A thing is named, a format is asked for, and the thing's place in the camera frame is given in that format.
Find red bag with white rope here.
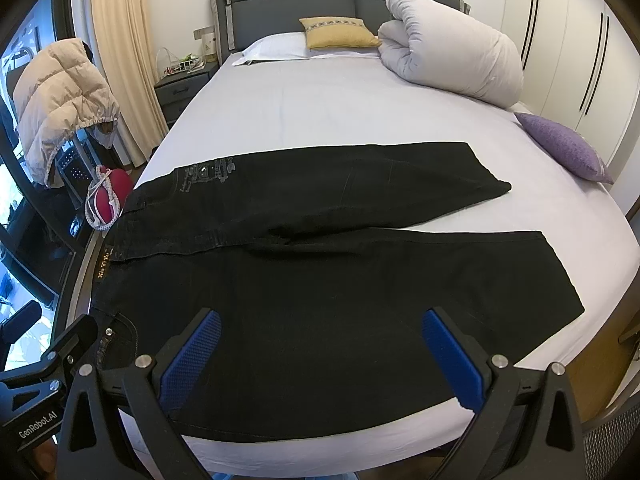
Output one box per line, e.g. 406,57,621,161
84,165,134,232

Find white pillow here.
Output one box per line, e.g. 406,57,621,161
232,32,380,66

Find black denim pants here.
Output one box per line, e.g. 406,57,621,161
91,142,584,443

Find beige curtain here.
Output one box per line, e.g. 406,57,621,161
91,0,168,166

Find white wardrobe with black handles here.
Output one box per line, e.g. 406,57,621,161
501,0,639,177

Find purple cushion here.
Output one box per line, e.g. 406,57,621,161
514,113,614,184

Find dark grey nightstand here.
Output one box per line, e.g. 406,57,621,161
154,62,219,128

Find beige puffer jacket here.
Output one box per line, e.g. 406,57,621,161
13,38,119,188

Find white bed mattress sheet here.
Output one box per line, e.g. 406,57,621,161
138,58,639,477

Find yellow decorative cushion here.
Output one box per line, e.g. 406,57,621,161
299,16,381,50

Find items on nightstand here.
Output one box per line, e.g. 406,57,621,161
155,47,205,78

